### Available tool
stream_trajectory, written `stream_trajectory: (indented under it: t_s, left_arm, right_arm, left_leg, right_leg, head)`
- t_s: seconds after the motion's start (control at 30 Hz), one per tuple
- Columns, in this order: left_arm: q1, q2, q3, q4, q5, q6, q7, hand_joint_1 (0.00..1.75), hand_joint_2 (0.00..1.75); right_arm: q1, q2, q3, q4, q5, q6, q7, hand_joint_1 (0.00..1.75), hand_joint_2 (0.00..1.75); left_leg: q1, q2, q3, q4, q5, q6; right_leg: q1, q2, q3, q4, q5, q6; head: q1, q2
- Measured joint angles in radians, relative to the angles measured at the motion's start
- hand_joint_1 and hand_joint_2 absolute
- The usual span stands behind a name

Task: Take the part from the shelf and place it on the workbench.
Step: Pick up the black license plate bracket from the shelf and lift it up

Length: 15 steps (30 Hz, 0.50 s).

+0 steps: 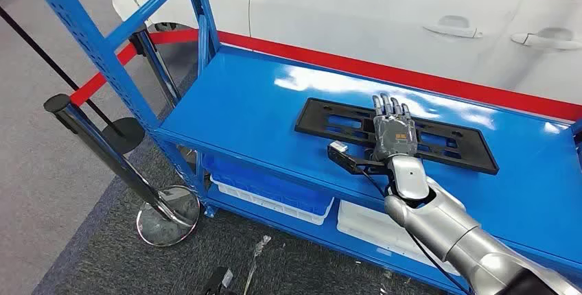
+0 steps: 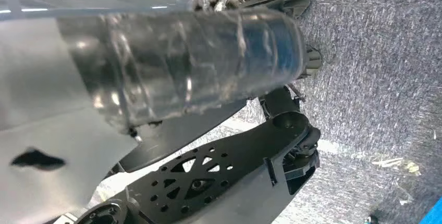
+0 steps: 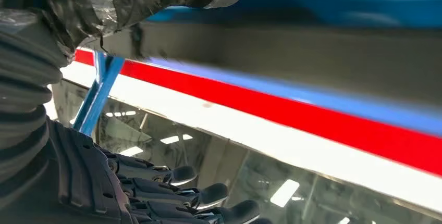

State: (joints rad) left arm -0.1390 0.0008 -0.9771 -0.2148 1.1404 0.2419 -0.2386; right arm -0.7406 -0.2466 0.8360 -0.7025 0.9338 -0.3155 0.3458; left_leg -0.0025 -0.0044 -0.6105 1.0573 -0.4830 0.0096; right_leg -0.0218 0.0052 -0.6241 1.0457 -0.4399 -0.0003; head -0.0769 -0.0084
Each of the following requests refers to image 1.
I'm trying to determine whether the black plastic frame part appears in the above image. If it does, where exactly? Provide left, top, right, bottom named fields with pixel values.
left=294, top=97, right=500, bottom=176

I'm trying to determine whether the blue metal shelf rack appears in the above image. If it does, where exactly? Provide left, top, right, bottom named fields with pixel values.
left=20, top=0, right=582, bottom=295

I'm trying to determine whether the blue plastic bin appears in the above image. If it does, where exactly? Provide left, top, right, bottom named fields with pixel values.
left=202, top=154, right=335, bottom=217

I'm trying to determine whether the white plastic bin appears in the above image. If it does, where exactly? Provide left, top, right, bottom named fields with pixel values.
left=209, top=174, right=335, bottom=226

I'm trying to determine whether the red barrier belt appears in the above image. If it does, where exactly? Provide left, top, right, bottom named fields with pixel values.
left=70, top=43, right=139, bottom=108
left=149, top=28, right=582, bottom=122

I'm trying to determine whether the clear floor tape strip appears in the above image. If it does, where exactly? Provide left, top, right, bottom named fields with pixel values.
left=243, top=235, right=272, bottom=295

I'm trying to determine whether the translucent plastic bin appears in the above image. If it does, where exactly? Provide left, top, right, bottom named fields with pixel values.
left=336, top=200, right=460, bottom=276

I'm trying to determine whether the white car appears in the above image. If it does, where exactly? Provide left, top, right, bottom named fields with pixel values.
left=110, top=0, right=582, bottom=108

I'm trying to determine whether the chrome barrier stanchion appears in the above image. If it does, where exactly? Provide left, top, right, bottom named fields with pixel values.
left=128, top=25, right=183, bottom=108
left=43, top=93, right=201, bottom=248

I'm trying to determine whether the black thin stanchion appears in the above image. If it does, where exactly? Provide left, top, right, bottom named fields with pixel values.
left=0, top=5, right=146, bottom=156

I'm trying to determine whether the black robot left leg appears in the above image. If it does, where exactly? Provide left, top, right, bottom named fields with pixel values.
left=202, top=266, right=235, bottom=295

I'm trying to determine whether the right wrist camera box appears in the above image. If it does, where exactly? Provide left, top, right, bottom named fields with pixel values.
left=327, top=141, right=387, bottom=176

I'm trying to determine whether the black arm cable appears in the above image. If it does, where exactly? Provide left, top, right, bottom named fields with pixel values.
left=361, top=170, right=469, bottom=295

